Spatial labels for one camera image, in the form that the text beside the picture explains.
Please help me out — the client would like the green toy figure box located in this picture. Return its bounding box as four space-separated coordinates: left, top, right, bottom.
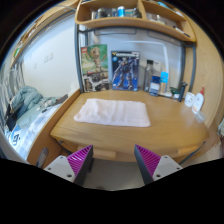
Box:
80 44 110 93

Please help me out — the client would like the patterned hanging cloth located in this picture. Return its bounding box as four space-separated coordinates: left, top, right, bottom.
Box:
218 118 224 138

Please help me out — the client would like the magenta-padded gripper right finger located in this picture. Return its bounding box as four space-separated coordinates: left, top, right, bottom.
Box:
134 144 183 186

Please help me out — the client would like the light blue carton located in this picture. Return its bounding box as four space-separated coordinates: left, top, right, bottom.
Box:
159 71 170 94

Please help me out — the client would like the white desk lamp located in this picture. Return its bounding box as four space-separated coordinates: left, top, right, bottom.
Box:
131 39 183 98

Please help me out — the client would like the wooden shelf unit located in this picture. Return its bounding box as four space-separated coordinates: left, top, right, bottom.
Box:
74 0 198 94

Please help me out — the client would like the blue robot model box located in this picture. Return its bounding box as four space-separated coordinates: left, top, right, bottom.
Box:
110 50 141 92

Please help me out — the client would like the bed with blue bedding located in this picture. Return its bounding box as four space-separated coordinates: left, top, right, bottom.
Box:
0 63 69 161

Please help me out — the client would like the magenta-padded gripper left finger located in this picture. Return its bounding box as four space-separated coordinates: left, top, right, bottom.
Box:
44 144 95 187

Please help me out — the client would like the clear plastic cup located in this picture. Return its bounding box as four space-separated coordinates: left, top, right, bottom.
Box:
194 110 208 124

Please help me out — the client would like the white wall switch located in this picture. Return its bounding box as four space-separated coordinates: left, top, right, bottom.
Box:
43 52 54 64

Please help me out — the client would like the clear dark-capped water bottle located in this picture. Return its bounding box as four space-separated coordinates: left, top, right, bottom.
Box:
143 59 155 93

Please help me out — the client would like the white red-capped lotion bottle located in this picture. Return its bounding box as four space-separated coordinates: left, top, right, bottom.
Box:
191 87 206 113

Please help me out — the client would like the white mug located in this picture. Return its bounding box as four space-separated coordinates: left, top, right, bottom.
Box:
184 91 196 108

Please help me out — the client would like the dark green bowl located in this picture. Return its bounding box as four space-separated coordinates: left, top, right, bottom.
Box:
169 86 181 98

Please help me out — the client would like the long wooden wall shelf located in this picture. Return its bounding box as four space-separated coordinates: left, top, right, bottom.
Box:
9 0 81 69

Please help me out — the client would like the black flask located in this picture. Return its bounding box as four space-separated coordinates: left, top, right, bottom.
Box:
178 81 188 103

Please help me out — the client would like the pale pink towel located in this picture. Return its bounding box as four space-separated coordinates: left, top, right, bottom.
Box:
73 98 152 128

